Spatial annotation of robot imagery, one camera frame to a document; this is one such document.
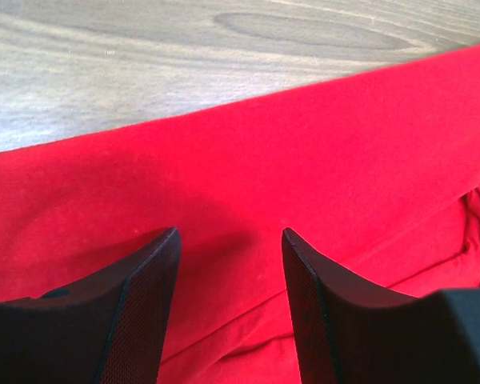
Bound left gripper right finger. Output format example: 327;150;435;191
282;229;480;383

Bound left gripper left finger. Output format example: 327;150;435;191
0;228;182;383

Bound plain red t shirt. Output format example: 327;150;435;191
0;45;480;383

